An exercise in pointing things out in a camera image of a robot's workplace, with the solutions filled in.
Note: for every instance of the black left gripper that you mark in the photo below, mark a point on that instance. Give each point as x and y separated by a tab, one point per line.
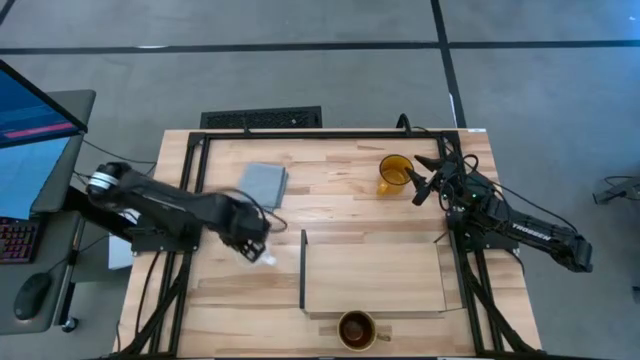
245	222

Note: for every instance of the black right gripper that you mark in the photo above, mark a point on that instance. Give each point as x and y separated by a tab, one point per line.
450	182

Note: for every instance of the white mug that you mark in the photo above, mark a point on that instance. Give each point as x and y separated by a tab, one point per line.
267	259

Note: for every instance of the amber glass mug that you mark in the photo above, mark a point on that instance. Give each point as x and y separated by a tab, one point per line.
392	172

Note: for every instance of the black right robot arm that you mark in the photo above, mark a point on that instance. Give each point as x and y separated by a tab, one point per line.
530	230

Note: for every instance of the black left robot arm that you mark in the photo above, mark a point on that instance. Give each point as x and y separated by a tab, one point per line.
165	202

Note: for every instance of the wooden shelf with black side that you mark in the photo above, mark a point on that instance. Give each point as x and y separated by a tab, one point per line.
372	277

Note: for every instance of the grey folded cloth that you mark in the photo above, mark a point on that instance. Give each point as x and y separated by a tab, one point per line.
262	185

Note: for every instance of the brown mug with gold rim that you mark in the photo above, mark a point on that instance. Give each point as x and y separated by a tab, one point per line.
356	330

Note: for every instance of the black floor vent grille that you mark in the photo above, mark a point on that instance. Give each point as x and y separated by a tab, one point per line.
260	118

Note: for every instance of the white control box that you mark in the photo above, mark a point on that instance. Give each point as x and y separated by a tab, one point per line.
119	250

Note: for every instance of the black stand base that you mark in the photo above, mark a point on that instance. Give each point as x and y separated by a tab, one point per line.
620	190

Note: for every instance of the black desk caster wheel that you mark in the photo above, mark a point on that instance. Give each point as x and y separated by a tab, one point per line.
70	325

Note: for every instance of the grey computer desk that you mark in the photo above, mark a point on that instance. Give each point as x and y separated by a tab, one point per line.
55	240

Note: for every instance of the black computer mouse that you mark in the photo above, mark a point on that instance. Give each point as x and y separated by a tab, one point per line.
31	296

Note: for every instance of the backlit black keyboard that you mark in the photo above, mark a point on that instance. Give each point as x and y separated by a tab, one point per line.
17	240

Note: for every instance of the computer monitor with blue screen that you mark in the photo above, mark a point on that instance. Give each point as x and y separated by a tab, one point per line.
25	130

